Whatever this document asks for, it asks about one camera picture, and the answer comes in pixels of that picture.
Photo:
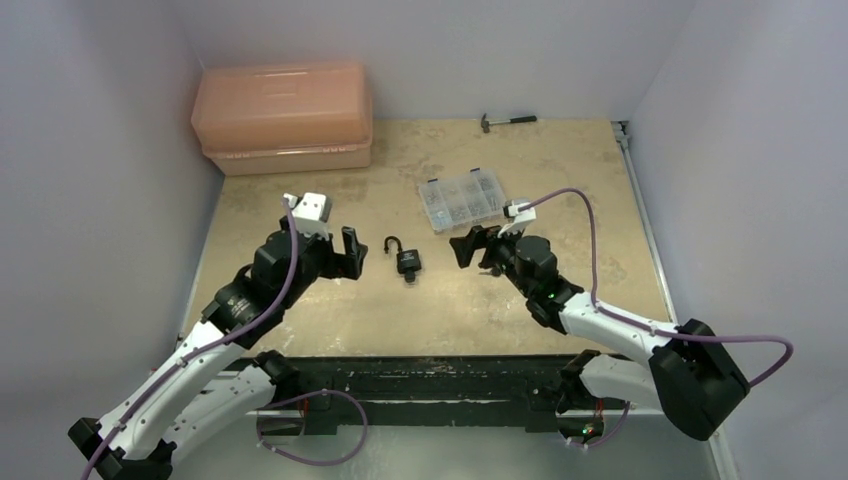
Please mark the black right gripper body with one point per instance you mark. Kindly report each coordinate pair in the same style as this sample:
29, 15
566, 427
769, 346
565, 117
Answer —
486, 247

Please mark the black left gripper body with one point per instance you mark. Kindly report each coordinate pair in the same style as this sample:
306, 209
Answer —
322, 261

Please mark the bunch of black keys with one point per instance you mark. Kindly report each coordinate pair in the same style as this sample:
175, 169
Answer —
494, 271

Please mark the black Kaijing padlock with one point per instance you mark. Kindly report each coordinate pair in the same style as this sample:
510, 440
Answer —
408, 261

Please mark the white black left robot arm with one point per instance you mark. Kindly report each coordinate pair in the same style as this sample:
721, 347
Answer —
189, 398

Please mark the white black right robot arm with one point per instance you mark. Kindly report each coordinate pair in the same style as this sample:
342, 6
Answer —
683, 371

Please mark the clear plastic screw organizer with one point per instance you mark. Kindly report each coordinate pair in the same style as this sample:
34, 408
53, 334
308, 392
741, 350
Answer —
466, 199

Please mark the small hammer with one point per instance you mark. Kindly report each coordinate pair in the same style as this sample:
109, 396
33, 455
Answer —
486, 123

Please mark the pink plastic toolbox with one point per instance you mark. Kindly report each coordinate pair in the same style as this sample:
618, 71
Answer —
286, 118

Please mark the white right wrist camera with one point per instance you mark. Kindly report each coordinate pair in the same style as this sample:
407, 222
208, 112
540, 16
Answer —
519, 214

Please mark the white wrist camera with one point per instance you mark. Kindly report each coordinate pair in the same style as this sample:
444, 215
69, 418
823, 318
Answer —
519, 214
311, 213

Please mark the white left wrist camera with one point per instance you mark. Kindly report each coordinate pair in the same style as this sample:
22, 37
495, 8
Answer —
311, 213

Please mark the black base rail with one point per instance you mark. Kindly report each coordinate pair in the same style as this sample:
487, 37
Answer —
520, 391

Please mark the aluminium frame rail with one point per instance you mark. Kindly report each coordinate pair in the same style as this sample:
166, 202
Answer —
622, 137

